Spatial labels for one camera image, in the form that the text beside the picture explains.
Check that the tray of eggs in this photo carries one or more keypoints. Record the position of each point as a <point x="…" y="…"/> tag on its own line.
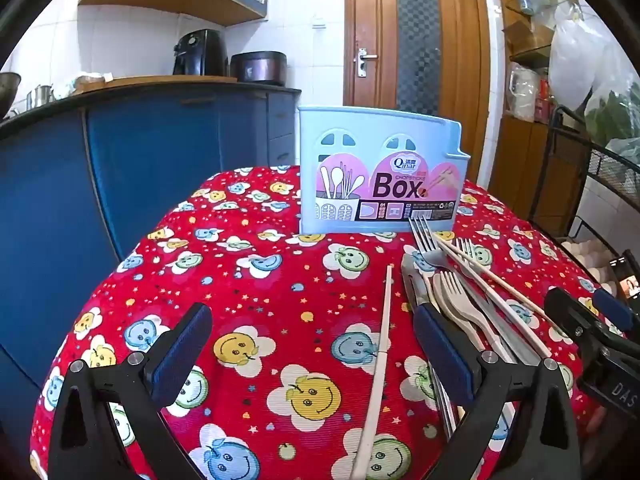
<point x="585" y="255"/>

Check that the blue kitchen cabinet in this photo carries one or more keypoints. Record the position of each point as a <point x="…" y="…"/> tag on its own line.
<point x="150" y="160"/>

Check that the black phone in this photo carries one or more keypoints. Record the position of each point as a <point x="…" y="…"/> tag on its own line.
<point x="627" y="280"/>

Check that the dark rice cooker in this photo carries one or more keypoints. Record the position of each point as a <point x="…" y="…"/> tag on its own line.
<point x="257" y="67"/>

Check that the beige chopstick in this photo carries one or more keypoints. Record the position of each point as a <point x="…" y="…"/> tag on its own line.
<point x="525" y="301"/>
<point x="382" y="335"/>
<point x="500" y="305"/>

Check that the white wall switch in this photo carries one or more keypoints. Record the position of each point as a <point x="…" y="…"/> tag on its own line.
<point x="317" y="24"/>

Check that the green leafy vegetables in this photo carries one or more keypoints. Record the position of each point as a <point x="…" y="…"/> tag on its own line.
<point x="615" y="115"/>

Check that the beige plastic fork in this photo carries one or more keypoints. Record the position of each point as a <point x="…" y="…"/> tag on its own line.
<point x="452" y="305"/>

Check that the red packaged bottles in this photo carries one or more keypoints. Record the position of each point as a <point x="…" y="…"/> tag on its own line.
<point x="542" y="105"/>

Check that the white plastic bag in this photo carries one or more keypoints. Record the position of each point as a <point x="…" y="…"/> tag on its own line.
<point x="575" y="60"/>

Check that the metal cup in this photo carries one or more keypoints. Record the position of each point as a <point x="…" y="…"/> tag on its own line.
<point x="42" y="95"/>

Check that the light blue utensil box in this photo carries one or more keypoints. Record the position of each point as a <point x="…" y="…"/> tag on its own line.
<point x="350" y="130"/>

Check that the wooden shelf cabinet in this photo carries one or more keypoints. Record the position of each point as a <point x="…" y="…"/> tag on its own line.
<point x="515" y="160"/>

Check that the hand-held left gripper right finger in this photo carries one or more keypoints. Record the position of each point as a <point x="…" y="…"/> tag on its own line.
<point x="442" y="345"/>

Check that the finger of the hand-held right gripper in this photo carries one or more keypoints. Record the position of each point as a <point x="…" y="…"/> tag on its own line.
<point x="612" y="307"/>
<point x="570" y="310"/>

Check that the small metal fork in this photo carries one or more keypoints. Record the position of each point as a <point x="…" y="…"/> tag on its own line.
<point x="467" y="260"/>

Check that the metal bowl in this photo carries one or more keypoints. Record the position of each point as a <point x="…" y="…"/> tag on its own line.
<point x="7" y="92"/>

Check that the large metal fork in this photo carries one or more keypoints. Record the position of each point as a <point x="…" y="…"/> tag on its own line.
<point x="425" y="250"/>

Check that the metal tongs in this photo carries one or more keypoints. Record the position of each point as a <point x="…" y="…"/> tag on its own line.
<point x="415" y="280"/>

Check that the red floral tablecloth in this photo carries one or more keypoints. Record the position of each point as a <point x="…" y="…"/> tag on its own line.
<point x="250" y="310"/>

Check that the black air fryer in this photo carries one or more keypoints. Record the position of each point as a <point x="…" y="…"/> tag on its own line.
<point x="200" y="55"/>

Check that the glass jar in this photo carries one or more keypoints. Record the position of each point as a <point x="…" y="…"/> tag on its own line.
<point x="525" y="2"/>

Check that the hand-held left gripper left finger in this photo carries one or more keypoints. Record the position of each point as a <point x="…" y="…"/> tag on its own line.
<point x="180" y="355"/>

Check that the white kettle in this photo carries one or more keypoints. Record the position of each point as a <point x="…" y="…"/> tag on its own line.
<point x="522" y="92"/>

